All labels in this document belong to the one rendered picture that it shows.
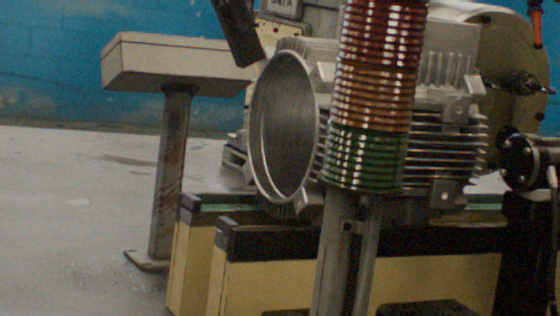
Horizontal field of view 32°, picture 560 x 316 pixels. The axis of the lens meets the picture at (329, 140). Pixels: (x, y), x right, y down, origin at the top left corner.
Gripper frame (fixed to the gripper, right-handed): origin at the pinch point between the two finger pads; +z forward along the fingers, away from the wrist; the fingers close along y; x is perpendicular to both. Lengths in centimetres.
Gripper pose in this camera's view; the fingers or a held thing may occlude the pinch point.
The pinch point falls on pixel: (240, 32)
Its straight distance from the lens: 104.1
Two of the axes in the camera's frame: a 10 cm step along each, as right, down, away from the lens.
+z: 3.1, 8.6, 4.0
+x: -8.1, 4.6, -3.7
